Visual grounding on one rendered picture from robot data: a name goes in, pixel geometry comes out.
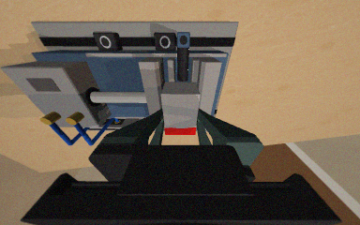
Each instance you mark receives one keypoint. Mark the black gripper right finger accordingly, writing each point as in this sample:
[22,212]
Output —
[246,144]

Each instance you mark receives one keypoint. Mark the grey flat bar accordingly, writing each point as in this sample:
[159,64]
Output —
[171,69]
[195,62]

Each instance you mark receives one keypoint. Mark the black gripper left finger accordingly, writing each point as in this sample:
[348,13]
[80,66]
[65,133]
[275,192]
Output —
[139,132]

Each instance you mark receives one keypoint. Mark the grey block with red end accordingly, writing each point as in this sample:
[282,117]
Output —
[180,105]

